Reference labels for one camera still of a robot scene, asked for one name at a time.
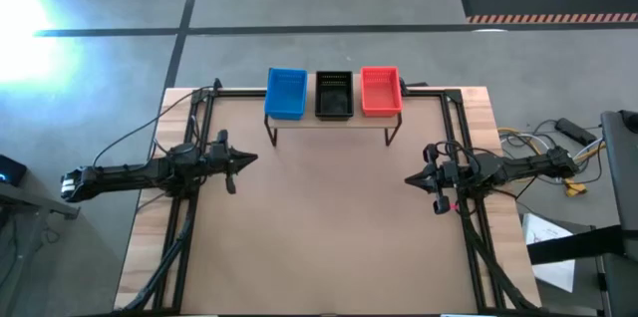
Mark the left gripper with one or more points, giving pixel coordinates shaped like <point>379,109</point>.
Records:
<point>230,162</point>

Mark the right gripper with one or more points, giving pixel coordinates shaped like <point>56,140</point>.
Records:
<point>438,185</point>

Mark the blue plastic basket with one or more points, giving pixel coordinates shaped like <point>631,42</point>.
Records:
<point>285,95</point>

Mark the orange plastic basket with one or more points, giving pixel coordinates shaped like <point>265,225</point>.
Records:
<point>381,93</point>

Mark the black plastic basket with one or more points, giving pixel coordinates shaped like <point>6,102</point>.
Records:
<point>334,100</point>

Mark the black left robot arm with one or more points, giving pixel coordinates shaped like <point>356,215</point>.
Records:
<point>124,175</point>

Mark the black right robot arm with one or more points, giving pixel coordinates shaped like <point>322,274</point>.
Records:
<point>523,167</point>

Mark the wooden shelf with black legs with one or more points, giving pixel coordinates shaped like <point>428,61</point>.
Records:
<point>329,123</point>

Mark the small red clip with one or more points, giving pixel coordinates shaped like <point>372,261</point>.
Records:
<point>453,206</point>

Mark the yellow plug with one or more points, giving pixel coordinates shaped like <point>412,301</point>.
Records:
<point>575,188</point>

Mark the white paper sheet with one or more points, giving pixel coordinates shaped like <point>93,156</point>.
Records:
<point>548,269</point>

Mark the black power strip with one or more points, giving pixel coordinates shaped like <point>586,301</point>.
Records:
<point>575,131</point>

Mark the black flat bar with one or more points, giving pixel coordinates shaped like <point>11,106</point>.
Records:
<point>573,246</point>

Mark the black box device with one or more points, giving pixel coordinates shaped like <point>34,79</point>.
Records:
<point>11,170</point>

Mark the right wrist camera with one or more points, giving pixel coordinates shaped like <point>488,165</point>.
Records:
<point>451,171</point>

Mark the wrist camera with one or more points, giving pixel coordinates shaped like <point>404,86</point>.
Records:
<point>217,153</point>
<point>451,171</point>

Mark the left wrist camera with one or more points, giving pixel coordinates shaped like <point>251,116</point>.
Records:
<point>217,153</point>

